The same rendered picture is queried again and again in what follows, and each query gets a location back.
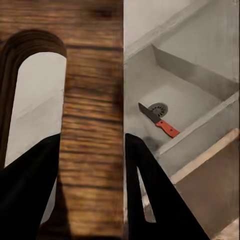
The drop in sink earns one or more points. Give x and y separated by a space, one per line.
186 76

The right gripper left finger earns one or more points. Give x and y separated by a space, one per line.
25 188

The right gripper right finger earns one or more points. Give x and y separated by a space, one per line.
174 220

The cutting board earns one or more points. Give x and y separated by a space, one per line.
89 198

